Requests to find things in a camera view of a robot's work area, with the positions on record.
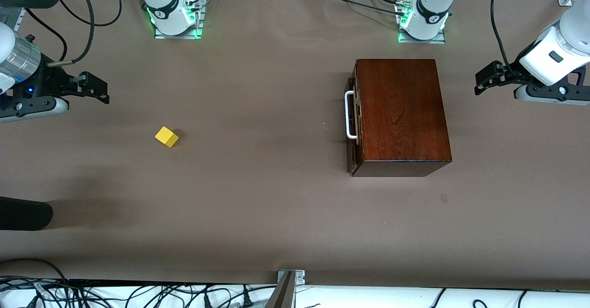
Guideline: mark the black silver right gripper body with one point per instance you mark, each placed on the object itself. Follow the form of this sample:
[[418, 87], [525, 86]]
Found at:
[[50, 80]]

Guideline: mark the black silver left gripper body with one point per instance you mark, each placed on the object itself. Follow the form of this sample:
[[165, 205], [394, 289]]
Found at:
[[510, 73]]

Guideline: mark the yellow wooden block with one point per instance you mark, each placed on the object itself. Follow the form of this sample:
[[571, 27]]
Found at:
[[166, 136]]

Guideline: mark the dark brown wooden cabinet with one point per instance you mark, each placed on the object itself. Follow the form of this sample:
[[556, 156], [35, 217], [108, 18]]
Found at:
[[401, 123]]

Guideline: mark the black foam cylinder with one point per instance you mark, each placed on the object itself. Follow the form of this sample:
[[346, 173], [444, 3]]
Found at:
[[23, 213]]

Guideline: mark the brown paper table cover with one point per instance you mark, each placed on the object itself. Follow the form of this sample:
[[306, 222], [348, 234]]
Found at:
[[276, 206]]

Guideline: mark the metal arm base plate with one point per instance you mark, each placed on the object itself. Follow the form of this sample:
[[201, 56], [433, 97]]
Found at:
[[438, 41], [199, 22]]

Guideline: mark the silver metal bracket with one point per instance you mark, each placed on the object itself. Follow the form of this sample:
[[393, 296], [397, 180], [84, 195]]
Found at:
[[298, 276]]

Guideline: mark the dark grey mount bar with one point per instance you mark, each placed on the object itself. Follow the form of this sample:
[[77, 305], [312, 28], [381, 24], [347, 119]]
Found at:
[[281, 294]]

